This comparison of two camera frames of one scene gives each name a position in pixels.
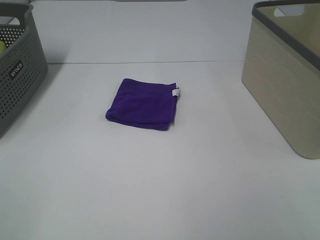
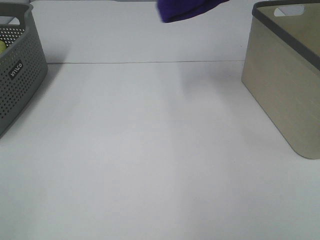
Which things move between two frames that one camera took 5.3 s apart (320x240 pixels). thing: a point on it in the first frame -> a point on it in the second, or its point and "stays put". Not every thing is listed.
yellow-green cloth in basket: [2, 47] stays put
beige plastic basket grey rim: [281, 68] stays put
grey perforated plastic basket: [24, 65] stays put
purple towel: [144, 104] -> [173, 10]
